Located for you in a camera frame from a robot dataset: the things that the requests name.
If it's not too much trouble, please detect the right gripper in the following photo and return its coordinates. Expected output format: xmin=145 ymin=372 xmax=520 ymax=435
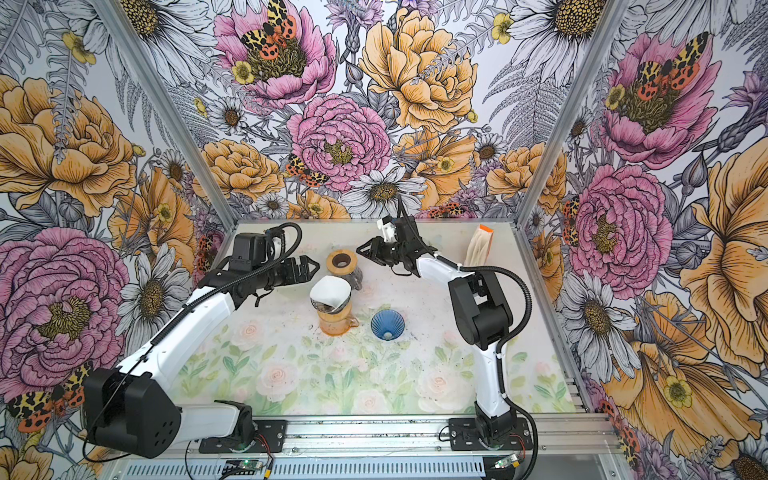
xmin=356 ymin=235 xmax=407 ymax=267

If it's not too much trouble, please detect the clear grey glass pitcher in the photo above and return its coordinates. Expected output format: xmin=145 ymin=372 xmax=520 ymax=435
xmin=336 ymin=267 xmax=363 ymax=291

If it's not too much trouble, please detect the single white coffee filter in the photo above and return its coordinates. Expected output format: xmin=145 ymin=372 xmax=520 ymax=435
xmin=309 ymin=275 xmax=352 ymax=313

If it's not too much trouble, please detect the orange glass pitcher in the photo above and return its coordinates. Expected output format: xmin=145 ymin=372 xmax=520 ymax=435
xmin=317 ymin=308 xmax=359 ymax=336

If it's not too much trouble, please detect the blue glass dripper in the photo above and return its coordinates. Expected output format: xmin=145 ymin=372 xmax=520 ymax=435
xmin=370 ymin=309 xmax=405 ymax=341

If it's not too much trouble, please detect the white coffee filter stack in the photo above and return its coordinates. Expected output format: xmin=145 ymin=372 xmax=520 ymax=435
xmin=464 ymin=224 xmax=494 ymax=267

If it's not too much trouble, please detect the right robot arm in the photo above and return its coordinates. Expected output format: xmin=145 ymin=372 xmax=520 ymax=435
xmin=356 ymin=215 xmax=532 ymax=446

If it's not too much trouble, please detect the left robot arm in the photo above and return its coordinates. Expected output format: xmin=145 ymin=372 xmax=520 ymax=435
xmin=83 ymin=255 xmax=320 ymax=458

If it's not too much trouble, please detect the green circuit board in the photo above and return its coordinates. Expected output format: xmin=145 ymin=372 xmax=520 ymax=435
xmin=221 ymin=459 xmax=266 ymax=478

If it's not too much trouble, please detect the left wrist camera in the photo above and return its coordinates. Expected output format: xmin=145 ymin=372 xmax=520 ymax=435
xmin=228 ymin=233 xmax=274 ymax=273

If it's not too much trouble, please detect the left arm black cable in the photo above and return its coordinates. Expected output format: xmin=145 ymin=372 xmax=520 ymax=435
xmin=80 ymin=222 xmax=304 ymax=463

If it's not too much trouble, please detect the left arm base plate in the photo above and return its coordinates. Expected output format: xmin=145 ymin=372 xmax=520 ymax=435
xmin=198 ymin=419 xmax=288 ymax=454

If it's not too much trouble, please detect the aluminium mounting rail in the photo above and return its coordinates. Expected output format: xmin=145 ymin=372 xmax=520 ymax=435
xmin=113 ymin=413 xmax=622 ymax=463

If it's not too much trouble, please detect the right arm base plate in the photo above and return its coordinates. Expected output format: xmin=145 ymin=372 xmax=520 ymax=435
xmin=447 ymin=417 xmax=534 ymax=453

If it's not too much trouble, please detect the white vented cable duct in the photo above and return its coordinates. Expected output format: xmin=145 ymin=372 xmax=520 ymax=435
xmin=112 ymin=456 xmax=486 ymax=479

